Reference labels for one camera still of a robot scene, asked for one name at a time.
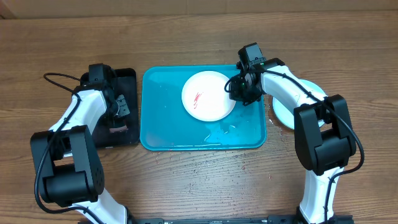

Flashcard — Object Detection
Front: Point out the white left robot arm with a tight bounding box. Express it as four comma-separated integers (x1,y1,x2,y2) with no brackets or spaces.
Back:
30,90,136,223

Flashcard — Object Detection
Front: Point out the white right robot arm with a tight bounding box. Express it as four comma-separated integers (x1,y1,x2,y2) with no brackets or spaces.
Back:
224,58,356,223

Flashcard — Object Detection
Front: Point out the green orange sponge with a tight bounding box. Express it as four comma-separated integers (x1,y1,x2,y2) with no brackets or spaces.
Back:
109,126,127,133

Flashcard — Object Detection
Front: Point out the black water tray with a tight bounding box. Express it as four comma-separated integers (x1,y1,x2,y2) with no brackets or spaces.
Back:
77,68,139,148

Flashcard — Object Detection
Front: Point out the teal serving tray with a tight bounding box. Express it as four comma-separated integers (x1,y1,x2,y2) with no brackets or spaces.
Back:
140,65,267,151

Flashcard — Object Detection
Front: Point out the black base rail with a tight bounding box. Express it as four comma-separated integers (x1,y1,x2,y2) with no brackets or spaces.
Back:
77,213,355,224

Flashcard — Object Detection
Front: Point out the white plate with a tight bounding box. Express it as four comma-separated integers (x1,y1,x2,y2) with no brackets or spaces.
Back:
181,71,236,122

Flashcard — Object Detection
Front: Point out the light blue plate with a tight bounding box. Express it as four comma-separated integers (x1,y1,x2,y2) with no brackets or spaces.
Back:
272,79,326,129

